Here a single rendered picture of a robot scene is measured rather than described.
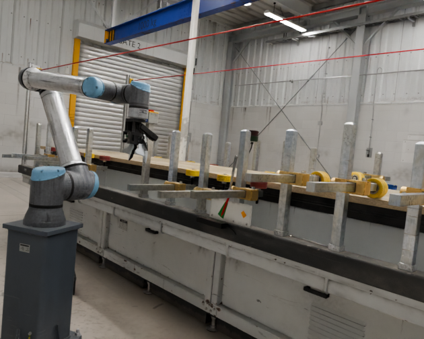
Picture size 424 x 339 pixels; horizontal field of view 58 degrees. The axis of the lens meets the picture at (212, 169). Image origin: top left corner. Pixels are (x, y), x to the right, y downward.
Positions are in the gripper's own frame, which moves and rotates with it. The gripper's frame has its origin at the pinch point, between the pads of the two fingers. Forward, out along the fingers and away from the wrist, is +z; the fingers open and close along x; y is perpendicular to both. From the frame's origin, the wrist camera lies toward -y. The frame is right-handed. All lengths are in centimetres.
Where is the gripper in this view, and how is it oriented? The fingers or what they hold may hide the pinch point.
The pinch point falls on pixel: (138, 162)
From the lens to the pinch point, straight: 182.0
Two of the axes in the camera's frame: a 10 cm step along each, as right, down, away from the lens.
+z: -1.0, 9.9, 0.5
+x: 6.5, 1.0, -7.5
